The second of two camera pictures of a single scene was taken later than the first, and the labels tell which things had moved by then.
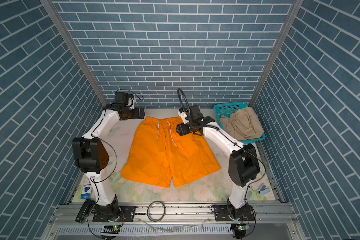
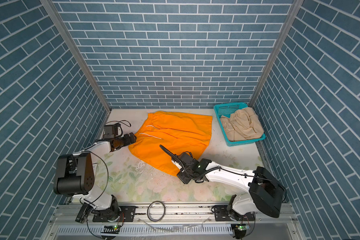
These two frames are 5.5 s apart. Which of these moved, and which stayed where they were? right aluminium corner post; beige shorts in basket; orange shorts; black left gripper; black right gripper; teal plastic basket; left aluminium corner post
Moved: black left gripper; orange shorts; black right gripper
Stayed: teal plastic basket; beige shorts in basket; left aluminium corner post; right aluminium corner post
